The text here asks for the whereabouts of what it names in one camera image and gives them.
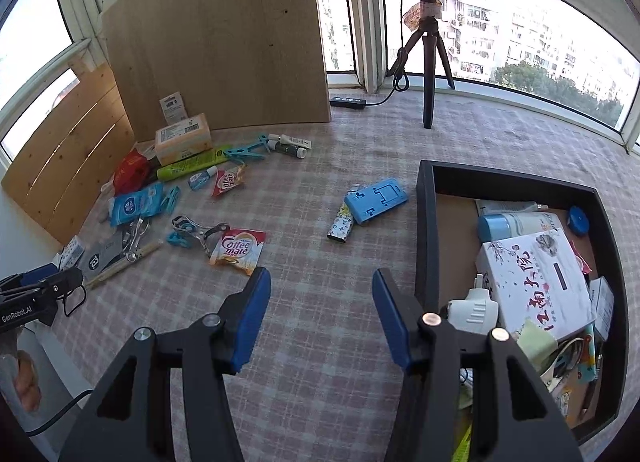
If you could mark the small coffee creamer packet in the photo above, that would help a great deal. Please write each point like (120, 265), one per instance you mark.
(230, 179)

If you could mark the pink plaid tablecloth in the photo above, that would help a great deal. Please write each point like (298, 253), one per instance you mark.
(325, 292)

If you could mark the blue round tape measure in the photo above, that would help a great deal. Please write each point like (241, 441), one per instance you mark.
(580, 220)

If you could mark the blue plastic phone stand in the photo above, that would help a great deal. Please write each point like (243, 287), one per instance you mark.
(375, 199)

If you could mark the white printed cardboard box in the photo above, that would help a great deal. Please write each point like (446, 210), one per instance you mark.
(540, 282)

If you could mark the pine plank board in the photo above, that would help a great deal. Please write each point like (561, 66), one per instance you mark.
(70, 152)

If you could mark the person's left hand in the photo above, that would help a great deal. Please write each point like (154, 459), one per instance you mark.
(27, 382)

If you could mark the orange wrapped sponge block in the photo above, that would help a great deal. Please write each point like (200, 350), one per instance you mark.
(182, 139)

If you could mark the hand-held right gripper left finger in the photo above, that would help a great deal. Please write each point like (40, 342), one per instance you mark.
(252, 322)

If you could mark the person's left forearm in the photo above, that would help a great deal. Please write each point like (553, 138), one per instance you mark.
(7, 372)

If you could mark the green microfibre cloth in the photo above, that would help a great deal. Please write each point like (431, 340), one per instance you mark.
(535, 342)

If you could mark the small grey card package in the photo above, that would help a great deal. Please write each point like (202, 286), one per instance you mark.
(172, 107)

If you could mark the teal plastic clothespin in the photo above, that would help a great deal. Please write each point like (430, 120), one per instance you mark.
(177, 239)
(240, 156)
(172, 197)
(260, 141)

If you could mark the large coffee creamer packet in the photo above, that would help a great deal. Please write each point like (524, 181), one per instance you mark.
(237, 252)

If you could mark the grey pouch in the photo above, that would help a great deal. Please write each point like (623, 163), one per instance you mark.
(102, 257)

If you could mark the grey squeeze tube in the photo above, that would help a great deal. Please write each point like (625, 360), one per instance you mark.
(505, 207)

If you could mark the black rectangular container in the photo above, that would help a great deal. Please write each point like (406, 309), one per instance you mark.
(425, 222)

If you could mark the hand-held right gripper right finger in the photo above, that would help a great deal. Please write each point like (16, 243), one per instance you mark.
(392, 322)

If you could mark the white patterned lighter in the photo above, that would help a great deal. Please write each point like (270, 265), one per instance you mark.
(342, 227)

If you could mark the paper-wrapped chopsticks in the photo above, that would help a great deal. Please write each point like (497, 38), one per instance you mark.
(122, 262)

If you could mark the metal clamp tool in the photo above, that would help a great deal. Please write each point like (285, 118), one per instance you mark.
(197, 232)

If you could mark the black inline controller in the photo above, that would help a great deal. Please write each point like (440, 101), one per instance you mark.
(347, 102)

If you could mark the light wood panel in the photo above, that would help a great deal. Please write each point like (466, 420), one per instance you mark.
(220, 42)

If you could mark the red snack packet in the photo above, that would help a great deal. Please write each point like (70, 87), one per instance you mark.
(132, 174)

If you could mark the white sunscreen tube blue cap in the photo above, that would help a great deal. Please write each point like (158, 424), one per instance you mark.
(510, 224)

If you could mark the dark green tube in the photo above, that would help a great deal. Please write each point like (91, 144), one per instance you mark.
(287, 148)

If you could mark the blue wet wipes packet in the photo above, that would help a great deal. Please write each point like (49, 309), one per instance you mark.
(137, 204)

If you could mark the white ribbed plastic gadget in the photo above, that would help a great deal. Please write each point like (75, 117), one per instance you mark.
(472, 312)

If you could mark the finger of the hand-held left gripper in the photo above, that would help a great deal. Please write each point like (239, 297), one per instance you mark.
(55, 284)
(30, 274)

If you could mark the metal carabiner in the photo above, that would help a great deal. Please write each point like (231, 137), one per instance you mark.
(132, 237)

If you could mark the small blue bottle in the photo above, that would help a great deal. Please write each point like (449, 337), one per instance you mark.
(202, 177)

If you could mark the white cream tube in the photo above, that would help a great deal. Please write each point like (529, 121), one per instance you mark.
(289, 138)

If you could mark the white dotted small box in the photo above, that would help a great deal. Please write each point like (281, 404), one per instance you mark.
(72, 252)

